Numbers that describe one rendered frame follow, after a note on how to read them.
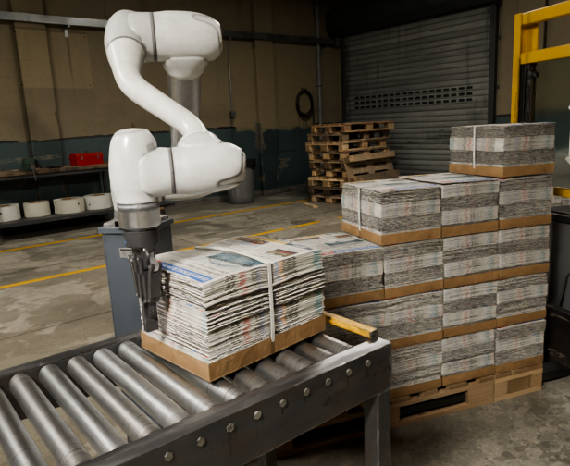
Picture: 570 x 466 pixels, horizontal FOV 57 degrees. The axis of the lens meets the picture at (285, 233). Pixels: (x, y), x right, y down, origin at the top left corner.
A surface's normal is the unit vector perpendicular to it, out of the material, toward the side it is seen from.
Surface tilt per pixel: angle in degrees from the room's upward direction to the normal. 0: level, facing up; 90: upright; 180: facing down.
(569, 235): 90
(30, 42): 90
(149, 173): 89
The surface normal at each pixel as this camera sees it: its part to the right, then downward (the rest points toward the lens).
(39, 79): 0.63, 0.13
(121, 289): -0.25, 0.21
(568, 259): -0.94, 0.11
